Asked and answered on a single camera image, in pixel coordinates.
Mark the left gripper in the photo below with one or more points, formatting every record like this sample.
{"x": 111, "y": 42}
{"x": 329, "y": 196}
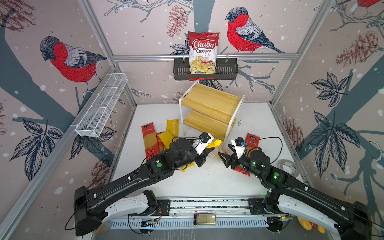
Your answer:
{"x": 201, "y": 157}

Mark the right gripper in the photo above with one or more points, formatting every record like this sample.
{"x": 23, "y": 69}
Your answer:
{"x": 233, "y": 158}

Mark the yellow spaghetti bag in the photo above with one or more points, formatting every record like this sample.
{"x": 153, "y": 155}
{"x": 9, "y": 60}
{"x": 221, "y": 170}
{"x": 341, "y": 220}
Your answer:
{"x": 216, "y": 148}
{"x": 172, "y": 129}
{"x": 167, "y": 145}

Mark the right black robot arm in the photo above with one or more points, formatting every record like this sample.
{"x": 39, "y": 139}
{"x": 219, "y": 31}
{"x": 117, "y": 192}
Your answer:
{"x": 288, "y": 195}

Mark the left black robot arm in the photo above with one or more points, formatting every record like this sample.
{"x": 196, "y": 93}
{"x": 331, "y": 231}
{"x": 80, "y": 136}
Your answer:
{"x": 90, "y": 205}

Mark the wooden two-tier shelf rack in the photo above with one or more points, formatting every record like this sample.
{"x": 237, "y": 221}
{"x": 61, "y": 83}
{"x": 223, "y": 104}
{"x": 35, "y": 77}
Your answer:
{"x": 206, "y": 109}

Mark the red spaghetti box right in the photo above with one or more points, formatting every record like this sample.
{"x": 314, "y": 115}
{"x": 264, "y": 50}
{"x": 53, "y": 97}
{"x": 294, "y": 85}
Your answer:
{"x": 251, "y": 141}

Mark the red spaghetti box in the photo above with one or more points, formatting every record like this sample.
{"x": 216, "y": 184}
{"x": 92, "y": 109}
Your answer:
{"x": 150, "y": 140}
{"x": 251, "y": 141}
{"x": 160, "y": 143}

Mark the red spaghetti box inner left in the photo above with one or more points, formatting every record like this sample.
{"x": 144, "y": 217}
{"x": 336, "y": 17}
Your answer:
{"x": 160, "y": 143}

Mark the red spaghetti box far left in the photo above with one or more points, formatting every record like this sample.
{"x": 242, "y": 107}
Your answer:
{"x": 150, "y": 140}

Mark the small glass container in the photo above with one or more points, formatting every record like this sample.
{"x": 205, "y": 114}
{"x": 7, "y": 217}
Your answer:
{"x": 205, "y": 219}

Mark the clear tape roll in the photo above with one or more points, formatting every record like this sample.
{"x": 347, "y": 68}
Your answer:
{"x": 289, "y": 167}

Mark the Chuba cassava chips bag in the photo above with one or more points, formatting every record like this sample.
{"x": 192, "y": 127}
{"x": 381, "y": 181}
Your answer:
{"x": 203, "y": 52}

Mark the yellow plush toy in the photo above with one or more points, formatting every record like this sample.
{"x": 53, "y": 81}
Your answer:
{"x": 307, "y": 225}

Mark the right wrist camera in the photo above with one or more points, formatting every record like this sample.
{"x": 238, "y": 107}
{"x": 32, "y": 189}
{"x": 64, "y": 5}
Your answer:
{"x": 239, "y": 146}

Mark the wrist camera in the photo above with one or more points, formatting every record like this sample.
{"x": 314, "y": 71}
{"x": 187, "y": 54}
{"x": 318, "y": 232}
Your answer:
{"x": 239, "y": 146}
{"x": 202, "y": 142}

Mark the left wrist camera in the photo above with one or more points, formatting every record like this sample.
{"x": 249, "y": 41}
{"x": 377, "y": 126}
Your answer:
{"x": 202, "y": 142}

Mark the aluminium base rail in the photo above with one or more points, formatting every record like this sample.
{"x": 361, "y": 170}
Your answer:
{"x": 178, "y": 214}

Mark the white mesh wall basket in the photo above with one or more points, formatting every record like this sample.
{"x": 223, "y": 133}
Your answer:
{"x": 98, "y": 114}

